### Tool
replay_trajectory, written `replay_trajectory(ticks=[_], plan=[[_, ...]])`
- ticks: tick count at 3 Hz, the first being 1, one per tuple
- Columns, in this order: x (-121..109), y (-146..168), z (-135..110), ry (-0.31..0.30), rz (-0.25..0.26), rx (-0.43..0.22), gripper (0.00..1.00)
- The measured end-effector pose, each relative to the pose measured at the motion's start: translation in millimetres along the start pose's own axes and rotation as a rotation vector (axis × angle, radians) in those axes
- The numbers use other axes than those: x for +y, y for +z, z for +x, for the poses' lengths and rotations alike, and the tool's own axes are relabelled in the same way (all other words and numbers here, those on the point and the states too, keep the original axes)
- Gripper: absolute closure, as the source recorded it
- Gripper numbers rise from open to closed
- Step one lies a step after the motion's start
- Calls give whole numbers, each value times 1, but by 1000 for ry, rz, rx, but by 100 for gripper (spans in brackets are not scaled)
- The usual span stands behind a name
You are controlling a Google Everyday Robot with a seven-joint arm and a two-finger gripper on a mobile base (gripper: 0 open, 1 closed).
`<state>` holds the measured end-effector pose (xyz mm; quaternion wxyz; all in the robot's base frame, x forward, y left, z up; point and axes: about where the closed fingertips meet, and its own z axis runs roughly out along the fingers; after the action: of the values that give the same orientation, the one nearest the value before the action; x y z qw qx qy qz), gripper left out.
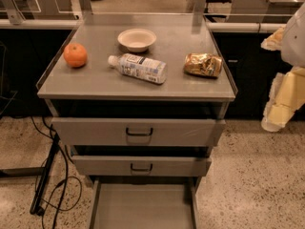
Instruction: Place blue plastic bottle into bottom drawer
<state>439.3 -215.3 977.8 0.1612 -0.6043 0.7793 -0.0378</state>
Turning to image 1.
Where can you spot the orange fruit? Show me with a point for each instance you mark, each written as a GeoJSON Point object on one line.
{"type": "Point", "coordinates": [75, 55]}

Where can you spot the white horizontal rail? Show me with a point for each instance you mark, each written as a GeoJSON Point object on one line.
{"type": "Point", "coordinates": [72, 24]}

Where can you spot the blue label plastic bottle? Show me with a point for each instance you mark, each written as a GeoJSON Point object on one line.
{"type": "Point", "coordinates": [140, 67]}

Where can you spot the grey drawer cabinet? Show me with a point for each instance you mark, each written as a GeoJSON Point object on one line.
{"type": "Point", "coordinates": [97, 91]}

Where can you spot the black table leg bar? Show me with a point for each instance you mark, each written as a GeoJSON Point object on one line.
{"type": "Point", "coordinates": [35, 208]}

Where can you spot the middle grey drawer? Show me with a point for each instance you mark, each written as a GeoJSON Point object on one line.
{"type": "Point", "coordinates": [154, 166]}

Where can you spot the bottom grey open drawer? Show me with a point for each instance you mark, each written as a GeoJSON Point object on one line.
{"type": "Point", "coordinates": [143, 206]}

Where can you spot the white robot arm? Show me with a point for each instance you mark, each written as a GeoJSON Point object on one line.
{"type": "Point", "coordinates": [293, 41]}

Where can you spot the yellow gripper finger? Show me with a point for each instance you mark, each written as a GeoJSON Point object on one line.
{"type": "Point", "coordinates": [274, 41]}
{"type": "Point", "coordinates": [286, 96]}

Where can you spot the top grey drawer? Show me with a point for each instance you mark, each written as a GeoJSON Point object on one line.
{"type": "Point", "coordinates": [138, 131]}

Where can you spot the crushed gold chip bag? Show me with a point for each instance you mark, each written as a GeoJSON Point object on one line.
{"type": "Point", "coordinates": [203, 64]}

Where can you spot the white paper bowl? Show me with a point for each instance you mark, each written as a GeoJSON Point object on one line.
{"type": "Point", "coordinates": [137, 40]}

